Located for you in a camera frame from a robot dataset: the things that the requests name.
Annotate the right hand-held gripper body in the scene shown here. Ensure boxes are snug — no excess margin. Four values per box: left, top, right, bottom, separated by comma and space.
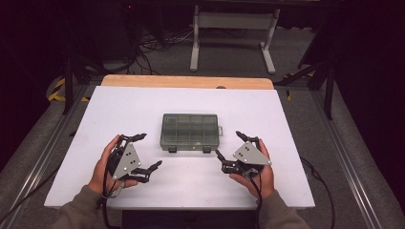
221, 141, 273, 179

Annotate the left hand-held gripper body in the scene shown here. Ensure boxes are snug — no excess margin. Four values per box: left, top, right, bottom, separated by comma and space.
107, 135, 151, 184

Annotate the grey plastic compartment box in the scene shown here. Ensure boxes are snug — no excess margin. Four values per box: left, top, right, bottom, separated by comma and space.
159, 113, 224, 155

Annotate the person's left hand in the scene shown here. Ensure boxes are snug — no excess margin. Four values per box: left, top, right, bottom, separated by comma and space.
87, 134, 139, 196

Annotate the person's right hand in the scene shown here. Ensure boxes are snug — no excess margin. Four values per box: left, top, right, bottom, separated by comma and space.
228, 137, 276, 200

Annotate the dark box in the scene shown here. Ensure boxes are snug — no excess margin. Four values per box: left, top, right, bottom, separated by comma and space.
120, 209, 260, 229

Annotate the black metal stand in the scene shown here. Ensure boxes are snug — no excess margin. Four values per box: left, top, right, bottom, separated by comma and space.
62, 55, 96, 116
273, 60, 336, 121

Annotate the yellow black floor tape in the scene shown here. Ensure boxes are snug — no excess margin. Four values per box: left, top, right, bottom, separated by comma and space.
46, 77, 91, 103

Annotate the white metal stand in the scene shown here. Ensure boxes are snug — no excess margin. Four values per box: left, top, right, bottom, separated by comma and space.
189, 4, 282, 76

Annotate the right hand-held gripper cable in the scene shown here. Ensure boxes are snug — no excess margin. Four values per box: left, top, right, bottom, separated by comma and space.
248, 171, 265, 229

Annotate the hand-held gripper cable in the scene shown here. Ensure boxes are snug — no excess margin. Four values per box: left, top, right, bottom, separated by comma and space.
98, 148, 126, 229
248, 171, 265, 229

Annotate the left hand-held gripper cable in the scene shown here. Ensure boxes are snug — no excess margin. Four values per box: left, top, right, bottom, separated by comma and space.
98, 148, 126, 229

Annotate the black floor cable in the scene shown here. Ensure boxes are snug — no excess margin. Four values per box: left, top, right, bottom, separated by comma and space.
300, 156, 336, 229

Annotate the aluminium floor rail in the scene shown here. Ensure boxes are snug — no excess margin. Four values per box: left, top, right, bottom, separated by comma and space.
0, 84, 94, 229
309, 90, 388, 229

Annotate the tangle of black floor cables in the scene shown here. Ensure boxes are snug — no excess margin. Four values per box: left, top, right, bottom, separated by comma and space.
125, 28, 196, 76

